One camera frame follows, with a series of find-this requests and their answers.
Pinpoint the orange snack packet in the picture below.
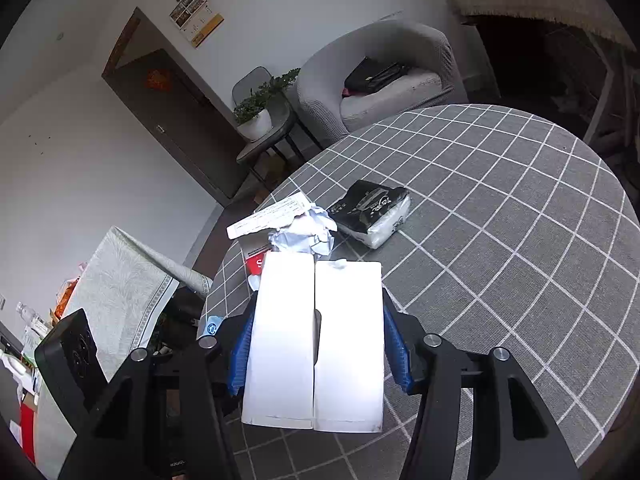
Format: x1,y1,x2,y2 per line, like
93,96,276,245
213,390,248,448
52,265,88,321

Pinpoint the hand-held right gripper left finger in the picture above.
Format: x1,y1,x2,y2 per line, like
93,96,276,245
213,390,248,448
57,305,261,480

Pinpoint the sideboard with fringed cloth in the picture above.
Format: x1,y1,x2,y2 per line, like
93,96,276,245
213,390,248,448
447,0,638,51

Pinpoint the red door decoration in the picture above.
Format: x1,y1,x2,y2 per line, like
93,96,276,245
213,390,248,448
145,67,173,92

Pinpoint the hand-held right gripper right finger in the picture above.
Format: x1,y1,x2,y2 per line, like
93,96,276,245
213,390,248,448
382,287,583,480

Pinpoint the red and white small box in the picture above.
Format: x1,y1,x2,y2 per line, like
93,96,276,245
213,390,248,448
242,237,273,291

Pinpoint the green packet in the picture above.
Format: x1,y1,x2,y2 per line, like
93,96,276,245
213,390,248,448
20,327,51,361

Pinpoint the potted plant in white pot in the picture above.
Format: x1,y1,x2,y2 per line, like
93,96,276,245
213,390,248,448
232,69,301,142

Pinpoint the red packet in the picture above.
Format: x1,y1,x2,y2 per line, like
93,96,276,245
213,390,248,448
19,402,38,463

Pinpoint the table with pale patterned tablecloth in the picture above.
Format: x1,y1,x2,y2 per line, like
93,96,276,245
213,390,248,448
35,226,213,478

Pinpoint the grey armchair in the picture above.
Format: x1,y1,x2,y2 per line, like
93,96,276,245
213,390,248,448
296,20,468,143

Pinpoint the dark brown door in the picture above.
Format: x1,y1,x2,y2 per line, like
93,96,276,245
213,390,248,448
102,50,248,200

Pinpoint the clear plastic bottle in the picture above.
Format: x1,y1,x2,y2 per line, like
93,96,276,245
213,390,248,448
16,302,43,331

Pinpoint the wall calendar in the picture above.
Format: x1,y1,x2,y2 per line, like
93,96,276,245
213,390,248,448
169,0,224,48

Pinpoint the black bag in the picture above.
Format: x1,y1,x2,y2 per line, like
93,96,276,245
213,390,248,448
344,56,412,95

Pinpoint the white cardboard box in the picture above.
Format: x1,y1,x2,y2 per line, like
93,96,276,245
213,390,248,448
241,251,385,433

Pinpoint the black tissue pack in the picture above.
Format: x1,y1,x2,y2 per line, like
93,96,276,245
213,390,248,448
327,180,412,249

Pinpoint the round grey checked table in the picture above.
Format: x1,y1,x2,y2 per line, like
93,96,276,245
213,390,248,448
200,104,636,480

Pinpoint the white printed paper slip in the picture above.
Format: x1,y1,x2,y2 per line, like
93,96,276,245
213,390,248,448
226,192,313,240

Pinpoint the crumpled white paper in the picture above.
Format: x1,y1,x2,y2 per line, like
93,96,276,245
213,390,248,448
267,205,337,261

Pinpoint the grey dining chair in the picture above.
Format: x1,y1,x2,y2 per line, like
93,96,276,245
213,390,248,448
232,66,323,186

